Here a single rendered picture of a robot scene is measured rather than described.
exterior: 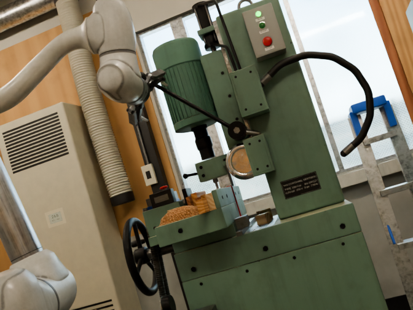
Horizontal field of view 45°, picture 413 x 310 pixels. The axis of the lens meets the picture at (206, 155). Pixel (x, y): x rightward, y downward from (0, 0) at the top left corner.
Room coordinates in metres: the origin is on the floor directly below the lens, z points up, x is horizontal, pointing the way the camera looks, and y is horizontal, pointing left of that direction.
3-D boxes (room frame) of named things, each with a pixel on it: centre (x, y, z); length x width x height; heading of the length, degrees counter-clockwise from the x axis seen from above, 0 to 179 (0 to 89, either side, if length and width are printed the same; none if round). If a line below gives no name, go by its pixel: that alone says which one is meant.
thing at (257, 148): (1.61, -0.16, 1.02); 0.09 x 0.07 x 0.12; 171
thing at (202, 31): (1.77, -0.14, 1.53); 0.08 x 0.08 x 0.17; 81
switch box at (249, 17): (1.60, -0.30, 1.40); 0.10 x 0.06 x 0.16; 81
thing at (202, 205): (1.72, 0.01, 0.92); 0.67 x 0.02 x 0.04; 171
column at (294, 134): (1.75, -0.29, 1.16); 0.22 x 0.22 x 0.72; 81
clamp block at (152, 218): (1.78, 0.19, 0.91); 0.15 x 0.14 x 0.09; 171
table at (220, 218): (1.77, 0.11, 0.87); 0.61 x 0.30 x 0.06; 171
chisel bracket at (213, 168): (1.79, -0.02, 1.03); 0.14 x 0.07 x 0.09; 81
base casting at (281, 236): (1.77, -0.12, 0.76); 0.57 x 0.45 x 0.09; 81
